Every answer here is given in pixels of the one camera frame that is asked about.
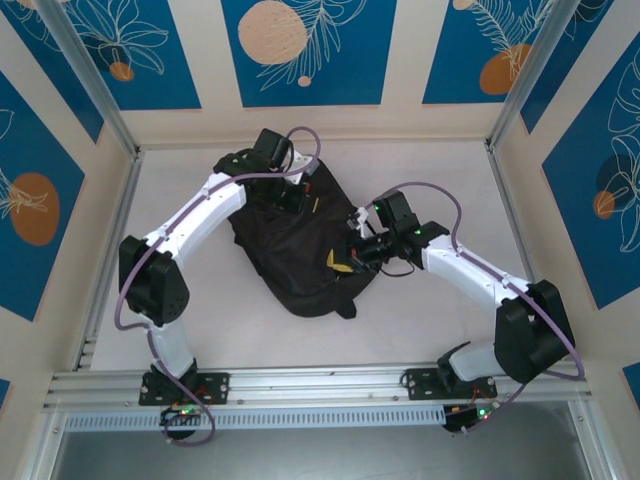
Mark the aluminium frame post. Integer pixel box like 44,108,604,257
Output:
37,0,140,159
487,0,586,151

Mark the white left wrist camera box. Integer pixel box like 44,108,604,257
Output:
288,149,322,185

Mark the controller circuit board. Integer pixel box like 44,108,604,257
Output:
159,405,201,427
443,402,496,436

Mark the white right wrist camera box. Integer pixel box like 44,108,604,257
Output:
346,208,372,237

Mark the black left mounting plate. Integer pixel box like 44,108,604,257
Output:
138,372,231,406

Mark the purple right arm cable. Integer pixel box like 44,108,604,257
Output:
367,180,586,436

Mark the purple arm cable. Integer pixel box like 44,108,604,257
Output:
113,125,322,449
367,180,586,436

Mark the grey slotted cable duct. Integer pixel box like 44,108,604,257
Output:
63,405,447,434

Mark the right controller circuit board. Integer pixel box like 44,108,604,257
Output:
443,402,496,436

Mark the aluminium table side rail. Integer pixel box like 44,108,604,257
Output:
74,147,146,371
487,142,559,359

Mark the left controller circuit board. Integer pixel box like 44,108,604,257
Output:
159,405,201,427

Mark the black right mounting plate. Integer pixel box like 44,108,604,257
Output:
403,367,499,401

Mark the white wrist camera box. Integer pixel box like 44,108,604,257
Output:
288,149,322,185
346,208,372,237

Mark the black fabric backpack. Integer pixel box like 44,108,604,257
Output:
227,159,379,320

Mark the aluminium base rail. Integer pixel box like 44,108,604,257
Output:
42,362,596,409

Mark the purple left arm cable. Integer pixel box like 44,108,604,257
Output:
113,125,322,449

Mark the black mounting plate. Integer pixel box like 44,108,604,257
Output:
403,367,499,401
138,372,231,406

